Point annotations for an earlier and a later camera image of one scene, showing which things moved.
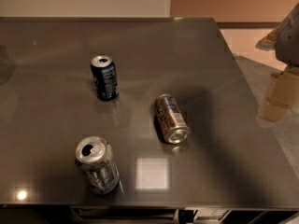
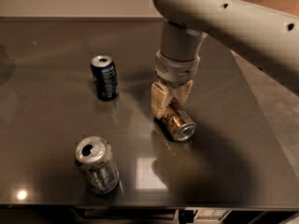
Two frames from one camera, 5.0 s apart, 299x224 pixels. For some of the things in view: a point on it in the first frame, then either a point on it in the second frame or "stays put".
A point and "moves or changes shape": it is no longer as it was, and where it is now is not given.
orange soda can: x=171 y=119 moves or changes shape
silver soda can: x=96 y=161 stays put
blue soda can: x=106 y=77 stays put
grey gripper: x=289 y=44 to x=176 y=71
